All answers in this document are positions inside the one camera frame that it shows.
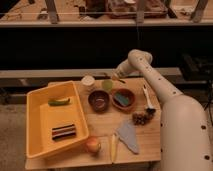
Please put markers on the purple grapes toy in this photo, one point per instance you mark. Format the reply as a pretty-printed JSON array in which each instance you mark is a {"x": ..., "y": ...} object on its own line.
[{"x": 141, "y": 118}]

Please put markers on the red yellow apple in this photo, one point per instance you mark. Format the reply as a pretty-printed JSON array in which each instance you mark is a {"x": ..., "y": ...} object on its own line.
[{"x": 93, "y": 145}]

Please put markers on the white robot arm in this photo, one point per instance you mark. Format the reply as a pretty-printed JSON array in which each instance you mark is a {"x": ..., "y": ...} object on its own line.
[{"x": 184, "y": 139}]

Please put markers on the orange clay bowl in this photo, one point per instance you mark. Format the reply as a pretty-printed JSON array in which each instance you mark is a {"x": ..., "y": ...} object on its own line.
[{"x": 127, "y": 93}]

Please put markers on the green plastic cup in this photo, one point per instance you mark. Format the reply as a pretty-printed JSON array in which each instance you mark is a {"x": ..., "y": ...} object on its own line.
[{"x": 107, "y": 85}]

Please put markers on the white cup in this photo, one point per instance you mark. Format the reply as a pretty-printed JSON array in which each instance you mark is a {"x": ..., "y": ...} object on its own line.
[{"x": 88, "y": 82}]

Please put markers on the blue sponge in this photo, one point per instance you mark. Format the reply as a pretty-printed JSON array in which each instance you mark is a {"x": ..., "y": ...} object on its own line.
[{"x": 124, "y": 101}]

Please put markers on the yellow plastic bin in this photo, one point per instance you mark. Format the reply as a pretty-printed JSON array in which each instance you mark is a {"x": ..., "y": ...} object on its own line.
[{"x": 42, "y": 118}]

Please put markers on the wooden table board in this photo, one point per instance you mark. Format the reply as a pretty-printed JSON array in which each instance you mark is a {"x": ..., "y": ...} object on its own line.
[{"x": 103, "y": 126}]

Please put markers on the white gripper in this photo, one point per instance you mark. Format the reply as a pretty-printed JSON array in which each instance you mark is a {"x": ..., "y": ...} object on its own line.
[{"x": 120, "y": 72}]

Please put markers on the striped black block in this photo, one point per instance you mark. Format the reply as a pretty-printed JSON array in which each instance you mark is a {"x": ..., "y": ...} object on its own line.
[{"x": 64, "y": 131}]

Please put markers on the dark purple bowl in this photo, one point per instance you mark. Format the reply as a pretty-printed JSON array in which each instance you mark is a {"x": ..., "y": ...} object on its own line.
[{"x": 99, "y": 100}]

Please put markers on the grey cloth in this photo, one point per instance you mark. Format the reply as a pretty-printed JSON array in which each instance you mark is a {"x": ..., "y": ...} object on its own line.
[{"x": 127, "y": 134}]

